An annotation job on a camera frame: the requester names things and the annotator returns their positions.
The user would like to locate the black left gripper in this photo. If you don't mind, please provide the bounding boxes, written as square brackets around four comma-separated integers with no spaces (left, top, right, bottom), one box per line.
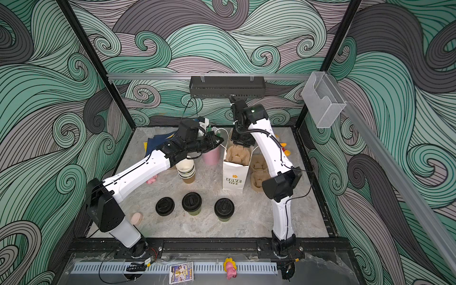
[186,132,224,156]

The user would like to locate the single brown pulp carrier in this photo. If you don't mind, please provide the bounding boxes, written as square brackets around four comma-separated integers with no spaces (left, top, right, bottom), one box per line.
[225,144,251,166]

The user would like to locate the white paper takeout bag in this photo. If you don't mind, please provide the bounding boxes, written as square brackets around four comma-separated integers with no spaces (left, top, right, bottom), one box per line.
[220,128,255,194]

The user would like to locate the black coffee cup lid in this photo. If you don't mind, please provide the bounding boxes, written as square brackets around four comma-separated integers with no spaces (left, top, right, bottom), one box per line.
[182,192,203,211]

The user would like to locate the green paper coffee cup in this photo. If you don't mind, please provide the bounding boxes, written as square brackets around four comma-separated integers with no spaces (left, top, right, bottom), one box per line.
[187,207,201,216]

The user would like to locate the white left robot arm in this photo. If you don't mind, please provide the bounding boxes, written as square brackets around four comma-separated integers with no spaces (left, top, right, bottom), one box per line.
[85,119,224,249]

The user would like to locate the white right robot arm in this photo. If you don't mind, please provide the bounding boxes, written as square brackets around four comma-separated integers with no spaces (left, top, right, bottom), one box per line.
[230,96,302,252]

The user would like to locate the green white wrapped straws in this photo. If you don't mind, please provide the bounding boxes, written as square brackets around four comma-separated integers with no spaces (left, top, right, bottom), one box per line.
[206,126,222,137]

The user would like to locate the pink cup holder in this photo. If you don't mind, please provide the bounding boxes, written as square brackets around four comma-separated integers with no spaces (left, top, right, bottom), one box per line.
[202,147,220,166]

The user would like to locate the stack of paper cups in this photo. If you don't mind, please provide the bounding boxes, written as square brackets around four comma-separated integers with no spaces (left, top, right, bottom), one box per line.
[176,159,195,184]

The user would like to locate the dark blue napkin stack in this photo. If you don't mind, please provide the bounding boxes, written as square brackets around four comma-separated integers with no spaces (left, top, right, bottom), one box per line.
[145,132,175,157]

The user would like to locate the brown pulp cup carrier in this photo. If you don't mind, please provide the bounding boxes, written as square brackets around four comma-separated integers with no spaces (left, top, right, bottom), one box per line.
[250,154,271,192]

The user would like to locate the yellow red plush toy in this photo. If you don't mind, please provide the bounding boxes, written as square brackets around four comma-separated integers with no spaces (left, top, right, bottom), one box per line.
[273,135,291,158]

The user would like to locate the small pink pig toy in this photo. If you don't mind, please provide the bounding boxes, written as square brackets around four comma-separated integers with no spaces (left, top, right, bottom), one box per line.
[146,176,157,184]

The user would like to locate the stack of black lids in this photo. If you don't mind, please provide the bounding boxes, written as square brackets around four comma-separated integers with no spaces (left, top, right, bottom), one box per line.
[155,197,175,217]

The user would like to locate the pink earbud case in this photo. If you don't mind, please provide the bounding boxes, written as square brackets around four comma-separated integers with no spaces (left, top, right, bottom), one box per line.
[131,212,144,226]

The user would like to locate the pink figurine toy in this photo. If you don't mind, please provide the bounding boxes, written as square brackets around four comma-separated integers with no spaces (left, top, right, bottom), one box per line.
[223,258,238,280]

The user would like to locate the colourful picture card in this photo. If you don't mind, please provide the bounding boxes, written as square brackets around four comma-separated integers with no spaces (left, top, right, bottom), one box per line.
[169,262,194,285]

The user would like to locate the black wall shelf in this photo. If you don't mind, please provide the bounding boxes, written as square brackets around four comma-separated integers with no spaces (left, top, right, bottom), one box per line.
[190,76,266,99]

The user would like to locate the clear plastic wall holder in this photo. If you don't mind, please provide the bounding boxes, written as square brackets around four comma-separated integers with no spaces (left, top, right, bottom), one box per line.
[301,71,346,129]

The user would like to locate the white slotted cable duct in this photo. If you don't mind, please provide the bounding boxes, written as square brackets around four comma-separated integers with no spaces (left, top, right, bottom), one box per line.
[69,261,279,276]

